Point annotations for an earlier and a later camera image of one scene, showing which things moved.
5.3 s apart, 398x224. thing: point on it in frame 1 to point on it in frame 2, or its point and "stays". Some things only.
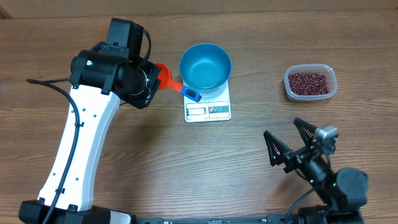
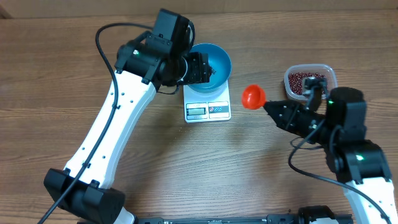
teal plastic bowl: (204, 68) stays
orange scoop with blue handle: (168, 82) to (253, 97)
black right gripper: (296, 157) to (294, 111)
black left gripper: (152, 71) to (201, 70)
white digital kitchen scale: (214, 107) stays
